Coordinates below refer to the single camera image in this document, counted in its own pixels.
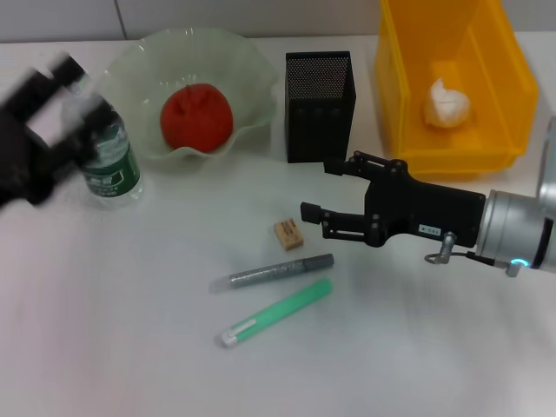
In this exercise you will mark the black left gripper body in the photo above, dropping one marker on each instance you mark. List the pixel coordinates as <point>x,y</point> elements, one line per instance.
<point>21,169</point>

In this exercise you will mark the frosted glass fruit plate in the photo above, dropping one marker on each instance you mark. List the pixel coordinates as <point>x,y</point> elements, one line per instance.
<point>139,78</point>

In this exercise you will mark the clear water bottle green label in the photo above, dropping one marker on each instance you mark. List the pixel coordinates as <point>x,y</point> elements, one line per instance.
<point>113,174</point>

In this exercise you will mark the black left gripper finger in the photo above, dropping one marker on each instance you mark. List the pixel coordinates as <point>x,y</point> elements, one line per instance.
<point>65,69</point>
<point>97,115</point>

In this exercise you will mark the grey glitter pen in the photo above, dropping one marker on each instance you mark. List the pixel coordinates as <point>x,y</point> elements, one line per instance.
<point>282,271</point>

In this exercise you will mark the yellow plastic storage bin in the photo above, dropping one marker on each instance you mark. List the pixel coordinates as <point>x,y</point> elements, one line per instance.
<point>399,108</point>

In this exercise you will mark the tan rubber eraser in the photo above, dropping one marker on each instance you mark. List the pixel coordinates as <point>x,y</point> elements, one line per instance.
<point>288,234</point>

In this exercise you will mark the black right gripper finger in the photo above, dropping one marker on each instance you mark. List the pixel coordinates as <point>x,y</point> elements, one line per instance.
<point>373,167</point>
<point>343,223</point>

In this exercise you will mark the red tomato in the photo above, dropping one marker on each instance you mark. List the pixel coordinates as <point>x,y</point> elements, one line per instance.
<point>195,117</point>

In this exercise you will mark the black mesh pen holder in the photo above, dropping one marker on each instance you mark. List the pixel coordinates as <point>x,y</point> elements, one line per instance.
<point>319,126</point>

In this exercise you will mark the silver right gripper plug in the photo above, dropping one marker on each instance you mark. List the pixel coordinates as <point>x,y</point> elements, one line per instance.
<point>447,243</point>

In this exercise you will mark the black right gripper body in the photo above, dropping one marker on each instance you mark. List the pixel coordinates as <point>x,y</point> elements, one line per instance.
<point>425,208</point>

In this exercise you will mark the white paper ball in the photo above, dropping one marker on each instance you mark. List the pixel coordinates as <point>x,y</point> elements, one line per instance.
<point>447,106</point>

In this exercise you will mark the green plastic pen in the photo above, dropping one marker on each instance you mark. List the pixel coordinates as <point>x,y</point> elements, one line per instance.
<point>282,306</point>

